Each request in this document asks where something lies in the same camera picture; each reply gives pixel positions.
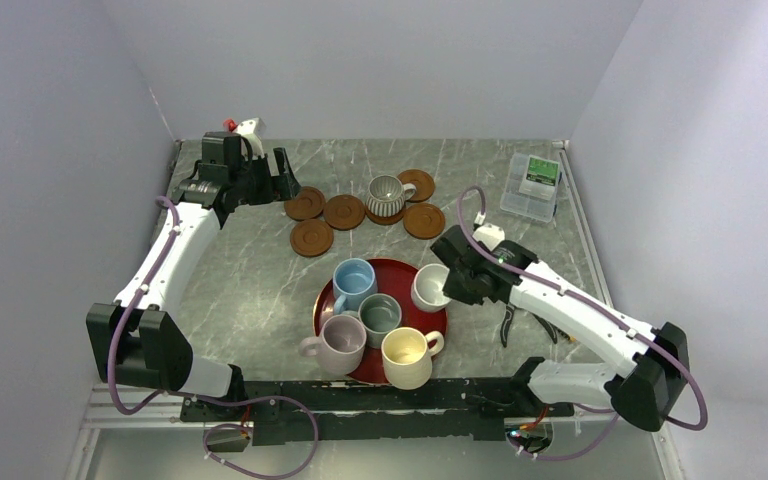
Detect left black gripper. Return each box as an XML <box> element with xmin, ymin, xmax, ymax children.
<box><xmin>230</xmin><ymin>147</ymin><xmax>302</xmax><ymax>206</ymax></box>

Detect brown coaster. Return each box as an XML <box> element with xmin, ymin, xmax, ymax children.
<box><xmin>403</xmin><ymin>203</ymin><xmax>446</xmax><ymax>240</ymax></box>
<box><xmin>290</xmin><ymin>219</ymin><xmax>334</xmax><ymax>258</ymax></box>
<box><xmin>397</xmin><ymin>169</ymin><xmax>436</xmax><ymax>203</ymax></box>
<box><xmin>365</xmin><ymin>207</ymin><xmax>405</xmax><ymax>225</ymax></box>
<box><xmin>284</xmin><ymin>186</ymin><xmax>326</xmax><ymax>221</ymax></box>
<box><xmin>323</xmin><ymin>194</ymin><xmax>366</xmax><ymax>231</ymax></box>

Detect white mug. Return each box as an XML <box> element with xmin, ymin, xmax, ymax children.
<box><xmin>411</xmin><ymin>263</ymin><xmax>451</xmax><ymax>313</ymax></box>

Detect grey ribbed mug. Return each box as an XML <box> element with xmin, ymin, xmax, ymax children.
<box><xmin>366</xmin><ymin>175</ymin><xmax>416</xmax><ymax>218</ymax></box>

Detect cream yellow mug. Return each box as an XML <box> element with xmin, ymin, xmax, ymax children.
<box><xmin>380</xmin><ymin>327</ymin><xmax>445</xmax><ymax>390</ymax></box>

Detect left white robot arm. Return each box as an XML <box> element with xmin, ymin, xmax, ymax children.
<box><xmin>86</xmin><ymin>130</ymin><xmax>301</xmax><ymax>420</ymax></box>

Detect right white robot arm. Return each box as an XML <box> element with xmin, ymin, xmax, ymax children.
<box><xmin>431</xmin><ymin>226</ymin><xmax>691</xmax><ymax>432</ymax></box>

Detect clear plastic parts box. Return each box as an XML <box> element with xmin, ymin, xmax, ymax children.
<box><xmin>500</xmin><ymin>153</ymin><xmax>562</xmax><ymax>223</ymax></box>

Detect grey-green mug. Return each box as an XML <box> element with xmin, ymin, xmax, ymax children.
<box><xmin>358</xmin><ymin>293</ymin><xmax>403</xmax><ymax>349</ymax></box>

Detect blue mug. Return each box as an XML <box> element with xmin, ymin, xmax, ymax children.
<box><xmin>332</xmin><ymin>258</ymin><xmax>378</xmax><ymax>314</ymax></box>

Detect lilac mug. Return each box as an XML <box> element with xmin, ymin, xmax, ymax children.
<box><xmin>298</xmin><ymin>315</ymin><xmax>367</xmax><ymax>375</ymax></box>

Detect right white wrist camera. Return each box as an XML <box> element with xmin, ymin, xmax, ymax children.
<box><xmin>473</xmin><ymin>223</ymin><xmax>505</xmax><ymax>251</ymax></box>

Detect black handled pliers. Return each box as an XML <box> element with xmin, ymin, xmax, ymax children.
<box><xmin>499</xmin><ymin>304</ymin><xmax>559</xmax><ymax>348</ymax></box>

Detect yellow handled cutters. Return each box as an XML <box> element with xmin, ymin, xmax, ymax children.
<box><xmin>549</xmin><ymin>328</ymin><xmax>576</xmax><ymax>344</ymax></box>

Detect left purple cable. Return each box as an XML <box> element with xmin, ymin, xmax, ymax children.
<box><xmin>106</xmin><ymin>195</ymin><xmax>320</xmax><ymax>480</ymax></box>

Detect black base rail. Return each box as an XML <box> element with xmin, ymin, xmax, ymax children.
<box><xmin>179</xmin><ymin>376</ymin><xmax>574</xmax><ymax>446</ymax></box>

